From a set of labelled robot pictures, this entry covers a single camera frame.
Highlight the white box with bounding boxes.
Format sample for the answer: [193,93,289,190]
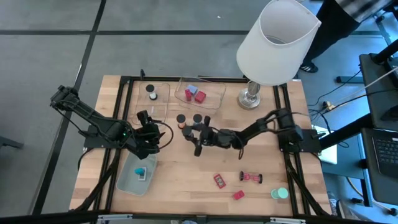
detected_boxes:
[312,124,339,166]

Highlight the teal plastic staple case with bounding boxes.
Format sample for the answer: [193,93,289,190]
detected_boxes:
[134,167,148,182]

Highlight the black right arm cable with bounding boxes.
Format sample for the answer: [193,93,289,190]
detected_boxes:
[234,135,248,161]

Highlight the pink sand hourglass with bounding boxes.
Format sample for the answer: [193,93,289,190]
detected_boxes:
[238,170,264,185]

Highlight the person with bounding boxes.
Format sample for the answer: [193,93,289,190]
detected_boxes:
[300,0,397,74]

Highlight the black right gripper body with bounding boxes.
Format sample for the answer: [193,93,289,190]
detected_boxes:
[194,115,233,157]

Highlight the black metal table frame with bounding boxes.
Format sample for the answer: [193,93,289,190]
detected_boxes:
[70,68,332,224]

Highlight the black laptop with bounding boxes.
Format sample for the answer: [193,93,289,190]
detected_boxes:
[361,126,398,180]

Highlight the red plastic staple case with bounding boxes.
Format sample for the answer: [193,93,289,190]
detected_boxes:
[213,173,227,190]

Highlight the white sand hourglass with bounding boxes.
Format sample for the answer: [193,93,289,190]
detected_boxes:
[145,83,159,101]

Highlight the clear plastic tray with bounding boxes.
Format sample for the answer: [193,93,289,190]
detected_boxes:
[174,77,228,111]
[130,80,172,126]

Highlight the black furniture leg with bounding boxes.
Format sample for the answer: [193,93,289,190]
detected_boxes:
[0,134,25,150]

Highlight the table lamp white shade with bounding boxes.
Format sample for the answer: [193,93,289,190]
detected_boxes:
[235,0,322,111]

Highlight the black floor cable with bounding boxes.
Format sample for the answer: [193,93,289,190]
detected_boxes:
[307,70,364,108]

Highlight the teal round lid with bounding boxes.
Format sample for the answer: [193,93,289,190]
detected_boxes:
[270,187,290,200]

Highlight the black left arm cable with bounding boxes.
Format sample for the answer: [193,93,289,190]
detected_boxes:
[154,120,175,150]

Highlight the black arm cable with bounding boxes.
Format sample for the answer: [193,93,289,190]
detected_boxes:
[154,120,175,150]
[234,135,248,161]

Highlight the black desk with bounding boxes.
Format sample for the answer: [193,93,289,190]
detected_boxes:
[358,39,398,208]

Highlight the grey translucent tray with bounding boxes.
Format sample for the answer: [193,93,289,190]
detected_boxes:
[116,151,159,197]

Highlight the orange sand hourglass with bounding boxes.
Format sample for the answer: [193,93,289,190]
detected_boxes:
[175,113,187,130]

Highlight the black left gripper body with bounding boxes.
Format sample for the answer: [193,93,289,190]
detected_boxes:
[132,110,162,160]

